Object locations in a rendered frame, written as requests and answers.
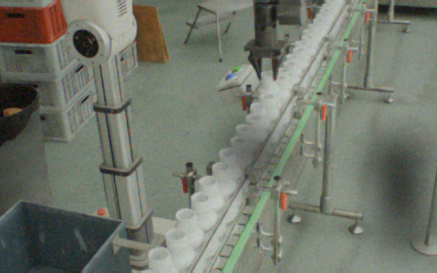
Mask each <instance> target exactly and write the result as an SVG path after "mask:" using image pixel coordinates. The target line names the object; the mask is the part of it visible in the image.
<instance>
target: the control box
mask: <svg viewBox="0 0 437 273"><path fill-rule="evenodd" d="M241 67H242V68H240V70H237V71H235V72H232V68H231V69H230V70H229V72H228V73H227V74H226V76H224V77H223V79H222V80H221V81H219V82H218V84H217V85H216V88H217V89H218V93H219V96H220V98H221V100H222V102H223V105H224V106H228V105H231V104H235V103H238V102H241V101H242V100H241V98H237V97H234V93H242V94H244V93H245V92H246V84H252V90H253V91H254V90H255V89H256V88H257V85H258V84H259V83H260V81H259V79H258V77H257V73H256V71H255V70H254V68H253V67H252V65H251V64H245V65H242V66H241ZM231 73H235V76H234V77H232V78H231V79H227V75H229V74H231Z"/></svg>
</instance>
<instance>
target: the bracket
mask: <svg viewBox="0 0 437 273"><path fill-rule="evenodd" d="M346 2H348V3H347V6H349V7H348V8H347V12H349V14H346V16H345V18H346V21H345V22H351V21H352V20H353V15H350V13H353V12H354V11H360V14H361V24H360V35H359V41H354V40H353V34H352V32H351V34H350V41H352V42H353V43H358V47H352V44H351V43H350V47H349V44H348V40H349V39H343V45H342V47H340V46H334V45H333V44H330V43H332V42H333V35H325V37H324V38H326V42H325V43H329V44H327V46H326V51H328V53H325V61H330V62H331V60H333V53H330V51H333V49H334V50H341V54H342V62H341V67H342V74H341V83H338V82H334V81H333V77H334V75H333V73H331V75H330V82H331V83H332V84H333V85H339V89H340V94H333V92H332V89H333V86H332V85H330V87H329V94H332V95H333V96H338V100H339V104H344V101H345V100H346V94H345V89H346V86H347V84H346V62H347V54H348V63H349V62H350V60H351V53H352V52H358V53H357V56H358V59H359V60H362V56H363V53H364V52H363V51H362V47H363V46H364V44H365V43H364V41H363V35H364V26H365V18H366V23H368V20H371V23H372V27H374V24H375V23H376V19H375V15H376V14H377V10H376V7H377V0H373V10H372V9H366V7H367V4H366V2H361V3H362V4H361V9H354V7H351V6H352V5H353V3H354V0H346ZM306 8H307V10H308V18H311V12H312V24H313V20H314V19H316V9H322V7H319V6H317V4H316V0H312V6H306ZM370 12H371V13H372V15H373V19H368V18H369V14H370ZM289 36H290V34H284V40H286V41H288V47H286V48H285V49H284V50H285V51H286V52H285V55H284V62H286V60H285V59H286V55H289V47H290V46H295V43H291V39H289ZM294 90H295V91H296V95H295V97H298V98H296V106H298V108H297V107H296V109H295V110H294V111H293V112H295V118H302V116H303V115H304V113H303V110H304V109H303V108H300V107H301V106H304V104H306V105H313V106H314V110H315V111H316V123H315V143H312V142H306V141H305V140H304V136H305V133H304V131H303V132H302V133H301V141H303V142H304V143H303V144H302V145H301V154H302V155H304V157H313V160H312V162H313V167H314V168H315V169H317V168H318V167H319V164H320V162H321V156H320V155H319V152H320V151H321V143H320V128H321V120H322V119H323V120H325V111H326V109H327V107H334V106H335V104H334V103H330V102H323V98H322V97H321V94H322V93H321V92H317V98H316V100H315V101H309V100H304V98H301V97H302V96H303V95H304V87H303V86H296V88H295V89H294ZM234 97H237V98H241V100H242V106H243V110H246V116H248V115H250V108H251V107H250V106H251V105H252V101H253V99H257V100H258V99H259V98H258V97H259V96H258V95H253V90H252V84H246V92H245V93H244V94H242V93H234ZM304 144H305V145H313V152H314V155H306V154H305V153H304ZM215 163H217V162H211V161H210V162H209V164H208V166H206V173H207V175H208V176H210V175H211V174H212V166H213V164H215ZM192 165H193V164H192V162H187V163H186V167H187V170H186V172H185V173H180V172H176V171H173V173H172V175H173V176H176V177H181V178H180V179H181V181H182V186H183V192H184V193H187V194H188V195H189V204H190V205H191V197H192V195H193V194H195V186H194V182H195V181H196V180H200V179H201V178H202V177H204V175H199V174H196V169H195V168H194V167H193V166H192ZM245 174H246V180H247V181H250V182H249V183H248V195H247V197H246V200H247V206H250V207H254V208H256V206H257V205H258V203H259V194H258V193H254V192H258V191H271V199H273V200H274V234H266V233H264V232H263V231H262V224H263V223H262V222H261V218H260V220H259V222H258V233H260V232H261V234H260V235H259V237H258V247H261V249H262V250H267V251H271V252H273V253H272V255H271V259H272V260H273V261H274V265H279V264H280V261H281V259H282V255H283V252H282V250H281V246H282V241H283V237H282V235H281V198H282V209H283V210H286V196H287V195H290V196H297V192H296V191H291V190H287V189H283V188H282V182H281V179H282V178H281V177H280V176H279V175H274V177H273V179H274V184H273V186H272V188H271V187H267V186H262V185H260V182H257V181H256V180H257V179H258V175H259V174H258V169H257V168H252V167H248V168H247V170H246V171H245ZM250 191H251V192H250ZM262 235H263V236H266V237H270V238H272V240H271V245H273V246H274V249H271V248H267V247H264V246H263V245H262V239H263V237H262Z"/></svg>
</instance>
